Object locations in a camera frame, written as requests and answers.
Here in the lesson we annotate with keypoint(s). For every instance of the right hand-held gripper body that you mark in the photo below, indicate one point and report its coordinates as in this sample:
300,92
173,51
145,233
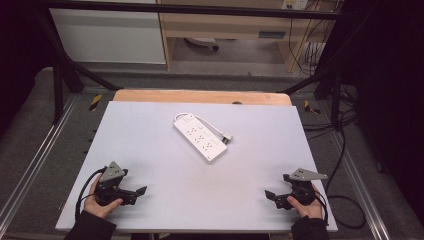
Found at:
301,186

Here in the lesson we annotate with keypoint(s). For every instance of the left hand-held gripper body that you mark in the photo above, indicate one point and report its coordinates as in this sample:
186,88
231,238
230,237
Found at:
111,173

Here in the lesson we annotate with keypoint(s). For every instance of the person's right hand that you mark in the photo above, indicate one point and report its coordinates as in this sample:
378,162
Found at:
308,210

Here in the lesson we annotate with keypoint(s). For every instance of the person's left hand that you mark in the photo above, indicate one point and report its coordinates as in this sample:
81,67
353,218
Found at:
100,209

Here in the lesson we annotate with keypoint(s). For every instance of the white power strip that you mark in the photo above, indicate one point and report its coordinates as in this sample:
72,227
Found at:
200,137

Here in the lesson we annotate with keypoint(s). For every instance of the wooden table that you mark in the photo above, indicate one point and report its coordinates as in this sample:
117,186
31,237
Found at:
200,97

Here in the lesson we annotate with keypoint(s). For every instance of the black curtain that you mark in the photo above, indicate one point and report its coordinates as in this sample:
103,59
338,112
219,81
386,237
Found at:
390,100
20,50

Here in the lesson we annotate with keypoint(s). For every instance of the white cabinet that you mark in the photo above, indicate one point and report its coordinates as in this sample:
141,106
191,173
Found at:
106,36

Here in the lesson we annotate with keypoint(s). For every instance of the office chair base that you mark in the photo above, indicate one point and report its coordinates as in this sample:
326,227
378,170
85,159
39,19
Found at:
204,42

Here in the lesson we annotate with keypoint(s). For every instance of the light wooden desk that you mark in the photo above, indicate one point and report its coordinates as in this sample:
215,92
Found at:
230,26

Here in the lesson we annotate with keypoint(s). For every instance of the aluminium rail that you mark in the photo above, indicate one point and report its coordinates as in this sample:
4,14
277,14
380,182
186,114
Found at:
361,186
36,156

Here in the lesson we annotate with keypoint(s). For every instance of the black metal frame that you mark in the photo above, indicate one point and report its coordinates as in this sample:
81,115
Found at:
186,9

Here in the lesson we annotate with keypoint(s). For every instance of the white wall socket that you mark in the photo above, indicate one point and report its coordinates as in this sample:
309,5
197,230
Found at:
294,4

